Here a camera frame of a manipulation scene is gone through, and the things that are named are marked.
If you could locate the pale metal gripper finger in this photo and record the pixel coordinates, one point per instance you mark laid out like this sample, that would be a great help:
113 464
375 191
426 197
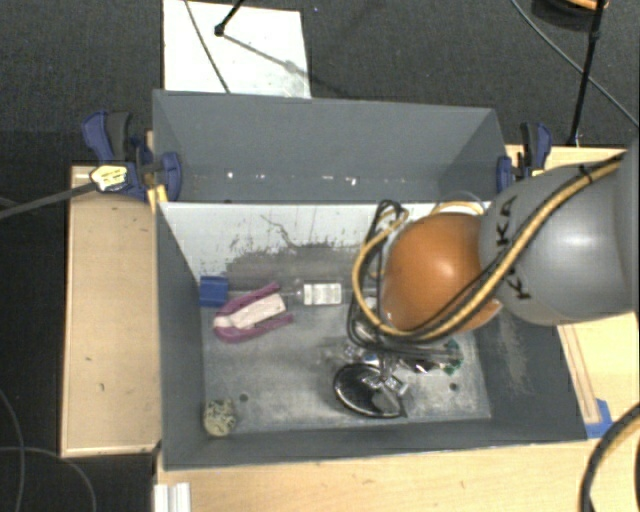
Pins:
395 385
373 383

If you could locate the shiny black round dish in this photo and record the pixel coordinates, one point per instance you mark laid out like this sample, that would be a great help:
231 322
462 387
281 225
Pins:
356 392

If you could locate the purple and white toy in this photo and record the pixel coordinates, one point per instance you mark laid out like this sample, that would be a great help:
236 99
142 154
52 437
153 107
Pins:
250 316

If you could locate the speckled beige ball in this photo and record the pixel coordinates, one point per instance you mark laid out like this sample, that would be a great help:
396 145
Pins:
220 416

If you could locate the small blue block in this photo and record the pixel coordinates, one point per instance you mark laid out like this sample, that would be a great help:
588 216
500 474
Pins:
213 291

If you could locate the grey metal bin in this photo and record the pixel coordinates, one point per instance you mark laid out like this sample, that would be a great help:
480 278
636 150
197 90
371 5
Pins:
300 150

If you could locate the pale wood flat board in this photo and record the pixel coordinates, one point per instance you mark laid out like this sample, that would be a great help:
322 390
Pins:
110 320

